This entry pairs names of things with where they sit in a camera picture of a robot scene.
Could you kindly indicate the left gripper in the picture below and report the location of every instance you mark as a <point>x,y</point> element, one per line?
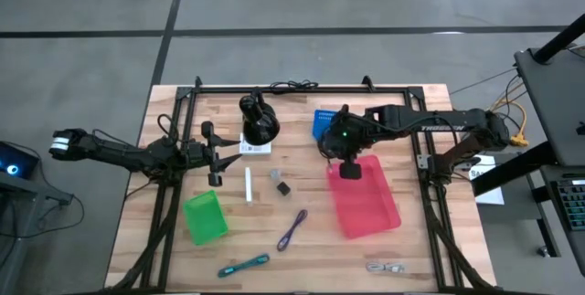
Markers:
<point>201,154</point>

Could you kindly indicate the thin white printed box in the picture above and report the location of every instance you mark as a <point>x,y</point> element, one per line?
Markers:
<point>248,185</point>

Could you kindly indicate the grey metal stand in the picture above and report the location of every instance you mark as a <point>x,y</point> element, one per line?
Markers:
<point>27,187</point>

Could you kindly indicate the computer with blue light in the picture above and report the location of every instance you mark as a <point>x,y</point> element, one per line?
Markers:
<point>13,160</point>

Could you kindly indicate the black frame clamp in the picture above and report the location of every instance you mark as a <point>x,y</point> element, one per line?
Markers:
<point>367,81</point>
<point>198,81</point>

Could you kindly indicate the black cube charger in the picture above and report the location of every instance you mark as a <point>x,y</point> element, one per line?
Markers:
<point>283,189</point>

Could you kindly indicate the black pole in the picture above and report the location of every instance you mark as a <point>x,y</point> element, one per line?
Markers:
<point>560,41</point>

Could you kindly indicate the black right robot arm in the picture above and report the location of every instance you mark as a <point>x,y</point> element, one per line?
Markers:
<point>434,119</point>

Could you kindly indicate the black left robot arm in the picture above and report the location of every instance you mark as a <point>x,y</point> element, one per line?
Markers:
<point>119,153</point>

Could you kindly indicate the white paper sheet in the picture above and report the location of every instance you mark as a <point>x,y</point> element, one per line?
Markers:
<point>491,194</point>

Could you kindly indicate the green plastic basket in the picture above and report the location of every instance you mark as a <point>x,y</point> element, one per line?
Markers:
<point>205,217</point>

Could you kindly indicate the black aluminium frame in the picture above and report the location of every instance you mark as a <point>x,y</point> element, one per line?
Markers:
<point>297,90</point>

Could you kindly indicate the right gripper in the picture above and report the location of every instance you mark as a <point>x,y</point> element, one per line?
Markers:
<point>345,142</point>

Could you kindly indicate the red plastic bin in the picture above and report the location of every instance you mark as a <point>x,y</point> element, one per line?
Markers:
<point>370,203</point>

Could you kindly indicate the blue plastic basket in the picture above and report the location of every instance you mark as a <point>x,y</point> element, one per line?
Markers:
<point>322,123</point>

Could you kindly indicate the black cart frame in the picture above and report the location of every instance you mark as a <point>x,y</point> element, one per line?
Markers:
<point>516,169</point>

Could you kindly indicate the black gooseneck desk lamp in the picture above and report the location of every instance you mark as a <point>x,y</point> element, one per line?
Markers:
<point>260,126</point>

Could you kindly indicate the computer keyboard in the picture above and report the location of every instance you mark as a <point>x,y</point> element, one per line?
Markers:
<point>573,201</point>

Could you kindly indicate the small white box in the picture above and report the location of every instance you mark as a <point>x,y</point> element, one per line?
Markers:
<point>256,150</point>

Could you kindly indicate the grey cart top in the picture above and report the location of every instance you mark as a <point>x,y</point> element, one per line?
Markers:
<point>557,103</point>

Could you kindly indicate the small clear plastic adapter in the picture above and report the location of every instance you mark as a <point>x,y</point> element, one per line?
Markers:
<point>275,175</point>

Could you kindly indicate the grey caster wheel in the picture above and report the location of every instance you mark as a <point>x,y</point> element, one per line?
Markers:
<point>543,252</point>

